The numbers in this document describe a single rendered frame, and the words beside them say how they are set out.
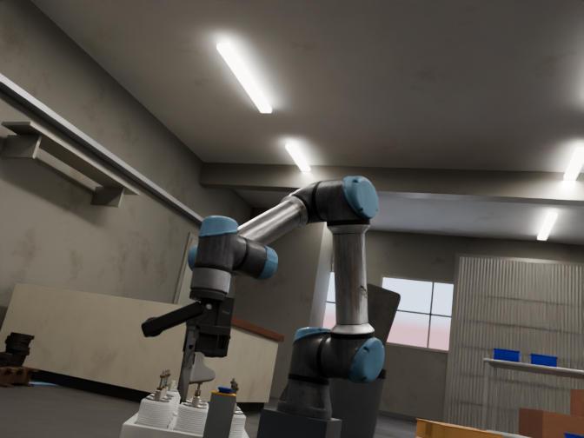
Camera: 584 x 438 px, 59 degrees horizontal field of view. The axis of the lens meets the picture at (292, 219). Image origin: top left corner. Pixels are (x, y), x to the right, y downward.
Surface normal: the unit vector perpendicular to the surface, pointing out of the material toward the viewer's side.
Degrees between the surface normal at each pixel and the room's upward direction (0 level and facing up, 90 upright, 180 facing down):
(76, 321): 90
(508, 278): 90
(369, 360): 97
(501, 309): 90
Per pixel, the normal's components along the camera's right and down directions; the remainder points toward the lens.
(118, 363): -0.30, -0.32
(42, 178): 0.94, 0.06
